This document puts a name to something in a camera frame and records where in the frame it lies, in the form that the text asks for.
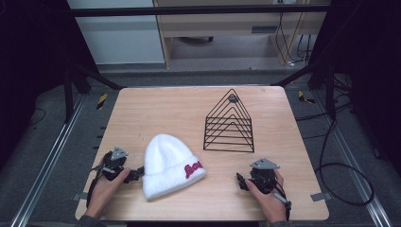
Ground yellow black striped tape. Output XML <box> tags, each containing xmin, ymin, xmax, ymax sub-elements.
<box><xmin>297</xmin><ymin>90</ymin><xmax>317</xmax><ymax>105</ymax></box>
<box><xmin>96</xmin><ymin>93</ymin><xmax>109</xmax><ymax>111</ymax></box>

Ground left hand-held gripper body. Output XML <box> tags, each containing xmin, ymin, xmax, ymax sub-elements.
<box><xmin>94</xmin><ymin>146</ymin><xmax>130</xmax><ymax>182</ymax></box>

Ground black wire triangular rack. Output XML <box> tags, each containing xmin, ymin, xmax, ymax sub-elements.
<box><xmin>202</xmin><ymin>88</ymin><xmax>255</xmax><ymax>154</ymax></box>

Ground dark curtain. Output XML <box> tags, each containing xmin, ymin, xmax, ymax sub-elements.
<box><xmin>0</xmin><ymin>0</ymin><xmax>99</xmax><ymax>171</ymax></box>
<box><xmin>306</xmin><ymin>0</ymin><xmax>401</xmax><ymax>178</ymax></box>

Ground hanging cables under desk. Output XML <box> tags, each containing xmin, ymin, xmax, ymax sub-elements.
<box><xmin>274</xmin><ymin>0</ymin><xmax>315</xmax><ymax>68</ymax></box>

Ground black horizontal frame bar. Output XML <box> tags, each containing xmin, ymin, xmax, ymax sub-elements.
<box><xmin>44</xmin><ymin>4</ymin><xmax>333</xmax><ymax>19</ymax></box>

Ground person's right hand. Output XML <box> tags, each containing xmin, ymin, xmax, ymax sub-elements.
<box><xmin>245</xmin><ymin>169</ymin><xmax>288</xmax><ymax>225</ymax></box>

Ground white knitted beanie hat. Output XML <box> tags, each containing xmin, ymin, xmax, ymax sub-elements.
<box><xmin>142</xmin><ymin>133</ymin><xmax>208</xmax><ymax>202</ymax></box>

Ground white cabinet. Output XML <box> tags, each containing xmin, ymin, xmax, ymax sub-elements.
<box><xmin>66</xmin><ymin>0</ymin><xmax>166</xmax><ymax>66</ymax></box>

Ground black metal stand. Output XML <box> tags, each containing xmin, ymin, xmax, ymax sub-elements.
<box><xmin>61</xmin><ymin>58</ymin><xmax>126</xmax><ymax>125</ymax></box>
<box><xmin>270</xmin><ymin>61</ymin><xmax>338</xmax><ymax>121</ymax></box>

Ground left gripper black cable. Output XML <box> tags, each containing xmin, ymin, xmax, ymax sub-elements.
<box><xmin>86</xmin><ymin>164</ymin><xmax>107</xmax><ymax>210</ymax></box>

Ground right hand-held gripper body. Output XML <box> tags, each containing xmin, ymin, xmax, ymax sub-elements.
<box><xmin>248</xmin><ymin>157</ymin><xmax>281</xmax><ymax>195</ymax></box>

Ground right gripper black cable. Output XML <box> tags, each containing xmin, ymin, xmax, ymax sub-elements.
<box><xmin>272</xmin><ymin>181</ymin><xmax>293</xmax><ymax>222</ymax></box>

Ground black looped floor cable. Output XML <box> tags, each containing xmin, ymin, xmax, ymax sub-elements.
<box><xmin>295</xmin><ymin>94</ymin><xmax>375</xmax><ymax>208</ymax></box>

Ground person's left hand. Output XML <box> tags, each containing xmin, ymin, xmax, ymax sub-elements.
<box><xmin>84</xmin><ymin>166</ymin><xmax>131</xmax><ymax>220</ymax></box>

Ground aluminium floor rail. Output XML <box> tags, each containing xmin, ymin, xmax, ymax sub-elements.
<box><xmin>9</xmin><ymin>94</ymin><xmax>87</xmax><ymax>227</ymax></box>
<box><xmin>313</xmin><ymin>91</ymin><xmax>394</xmax><ymax>227</ymax></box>

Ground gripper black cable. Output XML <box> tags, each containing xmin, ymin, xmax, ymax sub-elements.
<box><xmin>272</xmin><ymin>181</ymin><xmax>293</xmax><ymax>222</ymax></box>
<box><xmin>86</xmin><ymin>164</ymin><xmax>107</xmax><ymax>210</ymax></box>

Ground light wooden desk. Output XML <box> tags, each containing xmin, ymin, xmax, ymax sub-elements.
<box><xmin>152</xmin><ymin>0</ymin><xmax>333</xmax><ymax>69</ymax></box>

